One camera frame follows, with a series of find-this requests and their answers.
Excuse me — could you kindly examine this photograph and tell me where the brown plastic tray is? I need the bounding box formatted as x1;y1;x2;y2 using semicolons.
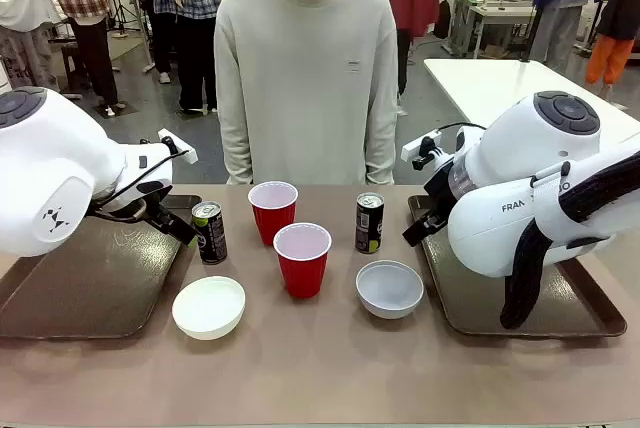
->
0;194;204;340
407;194;629;338

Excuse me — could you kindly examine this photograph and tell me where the person in beige sweatshirt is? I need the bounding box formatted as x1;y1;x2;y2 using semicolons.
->
213;0;400;187

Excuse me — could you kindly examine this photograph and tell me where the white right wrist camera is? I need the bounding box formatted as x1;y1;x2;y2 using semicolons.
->
401;131;442;163

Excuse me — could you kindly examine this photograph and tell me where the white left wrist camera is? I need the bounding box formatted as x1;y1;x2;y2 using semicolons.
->
157;128;199;165

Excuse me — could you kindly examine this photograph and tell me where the red plastic cup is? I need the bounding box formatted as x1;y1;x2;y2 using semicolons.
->
247;180;300;247
272;222;333;299

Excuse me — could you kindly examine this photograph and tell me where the white bowl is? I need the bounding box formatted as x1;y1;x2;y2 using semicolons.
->
171;275;247;341

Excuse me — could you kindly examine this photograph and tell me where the black drink can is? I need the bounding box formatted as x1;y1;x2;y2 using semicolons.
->
191;200;229;266
354;191;386;256

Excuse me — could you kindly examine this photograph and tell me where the person's right forearm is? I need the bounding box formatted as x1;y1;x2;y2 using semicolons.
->
218;107;255;186

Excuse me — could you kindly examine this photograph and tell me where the dark stool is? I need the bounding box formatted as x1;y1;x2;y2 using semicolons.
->
58;41;86;100

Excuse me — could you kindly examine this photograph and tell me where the person's left forearm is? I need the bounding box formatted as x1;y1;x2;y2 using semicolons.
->
363;107;400;186

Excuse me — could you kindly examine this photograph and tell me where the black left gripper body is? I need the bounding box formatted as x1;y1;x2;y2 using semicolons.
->
92;178;174;224

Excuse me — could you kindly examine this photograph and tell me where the black tripod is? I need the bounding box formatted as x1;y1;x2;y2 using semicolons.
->
110;0;147;40

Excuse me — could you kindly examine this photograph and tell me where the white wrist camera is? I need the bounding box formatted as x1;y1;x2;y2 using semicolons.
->
401;131;442;163
157;128;199;165

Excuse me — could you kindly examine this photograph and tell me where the black pole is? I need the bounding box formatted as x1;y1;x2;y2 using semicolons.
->
519;0;557;64

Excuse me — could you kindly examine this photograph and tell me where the background workbench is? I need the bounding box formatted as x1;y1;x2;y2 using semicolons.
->
443;0;541;59

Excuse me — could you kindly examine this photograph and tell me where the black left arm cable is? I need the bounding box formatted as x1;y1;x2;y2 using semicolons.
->
92;147;192;225

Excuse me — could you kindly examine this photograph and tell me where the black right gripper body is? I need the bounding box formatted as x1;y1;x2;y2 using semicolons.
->
422;166;454;223

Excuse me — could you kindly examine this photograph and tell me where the bystander in orange trousers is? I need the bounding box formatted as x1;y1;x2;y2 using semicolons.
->
584;0;640;88

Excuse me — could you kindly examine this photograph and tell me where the pale grey bowl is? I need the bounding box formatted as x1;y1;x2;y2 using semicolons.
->
355;259;425;320

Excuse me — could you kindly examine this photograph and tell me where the white side table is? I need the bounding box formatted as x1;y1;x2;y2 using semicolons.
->
423;58;640;139

